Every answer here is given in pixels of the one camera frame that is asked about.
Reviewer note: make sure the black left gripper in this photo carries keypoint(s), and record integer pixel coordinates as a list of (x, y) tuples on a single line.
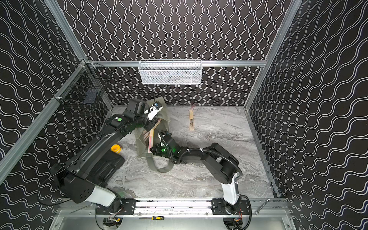
[(150, 123)]

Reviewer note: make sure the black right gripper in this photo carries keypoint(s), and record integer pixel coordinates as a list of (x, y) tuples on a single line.
[(158, 146)]

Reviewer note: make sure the folding fan with pink paper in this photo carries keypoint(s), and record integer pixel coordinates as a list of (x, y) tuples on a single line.
[(151, 136)]

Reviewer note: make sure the olive green tote bag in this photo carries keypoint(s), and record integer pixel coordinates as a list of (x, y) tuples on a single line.
[(142, 138)]

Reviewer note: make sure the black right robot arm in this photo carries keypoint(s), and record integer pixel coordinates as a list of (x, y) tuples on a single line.
[(222, 165)]

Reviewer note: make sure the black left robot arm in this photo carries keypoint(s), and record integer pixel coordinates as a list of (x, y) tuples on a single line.
[(73, 177)]

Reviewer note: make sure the yellow tape roll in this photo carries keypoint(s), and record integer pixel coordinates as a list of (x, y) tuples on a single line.
[(116, 148)]

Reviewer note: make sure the horizontal aluminium back bar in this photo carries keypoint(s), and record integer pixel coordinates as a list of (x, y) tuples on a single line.
[(182, 63)]

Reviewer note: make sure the left aluminium side bar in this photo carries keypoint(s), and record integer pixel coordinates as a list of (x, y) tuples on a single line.
[(19, 148)]

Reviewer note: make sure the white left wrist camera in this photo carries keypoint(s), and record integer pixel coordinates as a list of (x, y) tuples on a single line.
[(153, 111)]

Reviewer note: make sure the white wire mesh basket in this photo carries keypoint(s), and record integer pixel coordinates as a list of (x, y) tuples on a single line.
[(170, 75)]

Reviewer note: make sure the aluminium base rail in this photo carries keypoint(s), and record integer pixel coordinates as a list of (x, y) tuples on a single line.
[(197, 208)]

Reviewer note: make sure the black wire mesh basket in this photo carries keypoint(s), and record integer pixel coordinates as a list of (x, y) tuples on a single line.
[(86, 89)]

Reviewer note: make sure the yellow handled screwdriver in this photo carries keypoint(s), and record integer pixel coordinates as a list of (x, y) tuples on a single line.
[(153, 218)]

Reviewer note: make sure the aluminium corner frame post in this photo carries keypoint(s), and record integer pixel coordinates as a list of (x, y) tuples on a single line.
[(66, 28)]

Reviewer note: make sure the right aluminium frame post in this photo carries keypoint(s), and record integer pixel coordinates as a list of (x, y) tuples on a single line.
[(281, 33)]

